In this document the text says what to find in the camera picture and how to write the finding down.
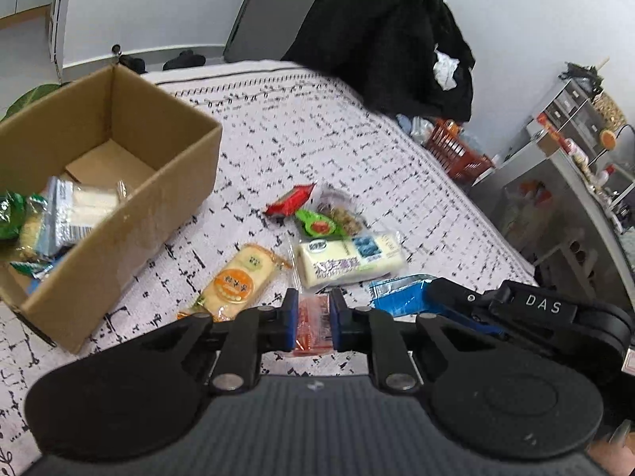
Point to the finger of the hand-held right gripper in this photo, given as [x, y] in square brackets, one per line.
[461, 302]

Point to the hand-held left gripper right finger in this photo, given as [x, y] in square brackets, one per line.
[336, 322]

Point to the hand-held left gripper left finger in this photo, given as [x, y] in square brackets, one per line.
[292, 322]

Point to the orange-red snack packet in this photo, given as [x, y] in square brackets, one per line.
[313, 325]

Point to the blue snack packet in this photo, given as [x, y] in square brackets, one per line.
[397, 297]

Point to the white cake packet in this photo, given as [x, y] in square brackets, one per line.
[347, 258]

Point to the green snack packet red circle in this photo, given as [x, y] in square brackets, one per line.
[317, 224]

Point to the clear nut packet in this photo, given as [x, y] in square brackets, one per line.
[342, 208]

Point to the cardboard box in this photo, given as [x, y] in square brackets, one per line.
[139, 238]

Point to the silver-blue cake packet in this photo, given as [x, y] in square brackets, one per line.
[74, 208]

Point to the plain green snack packet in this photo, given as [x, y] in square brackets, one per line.
[10, 215]

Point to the cracker packet orange round label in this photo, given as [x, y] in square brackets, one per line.
[238, 282]

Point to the white desk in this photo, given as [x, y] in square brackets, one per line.
[590, 208]

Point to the red plastic basket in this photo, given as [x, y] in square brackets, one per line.
[456, 151]

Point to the white bottle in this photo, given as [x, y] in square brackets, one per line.
[603, 177]

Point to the light blue cloth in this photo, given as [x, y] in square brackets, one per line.
[416, 129]

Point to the white patterned bedsheet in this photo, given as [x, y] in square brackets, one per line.
[322, 134]

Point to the orange ball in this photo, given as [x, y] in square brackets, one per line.
[607, 139]

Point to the grey drawer organiser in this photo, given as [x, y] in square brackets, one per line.
[565, 114]

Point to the woven basket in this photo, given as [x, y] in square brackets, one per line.
[610, 109]

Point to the white crumpled cloth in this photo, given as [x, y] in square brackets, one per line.
[445, 72]

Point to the black coat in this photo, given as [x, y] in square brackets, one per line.
[377, 34]

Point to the black slipper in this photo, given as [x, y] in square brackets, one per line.
[183, 60]

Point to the grey door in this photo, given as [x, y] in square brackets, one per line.
[273, 20]

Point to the black clog shoe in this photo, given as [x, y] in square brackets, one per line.
[131, 64]

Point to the black doorstop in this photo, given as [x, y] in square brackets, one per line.
[115, 52]

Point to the green leaf rug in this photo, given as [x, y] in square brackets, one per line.
[30, 101]

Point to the white shelf rack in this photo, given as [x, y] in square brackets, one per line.
[59, 20]

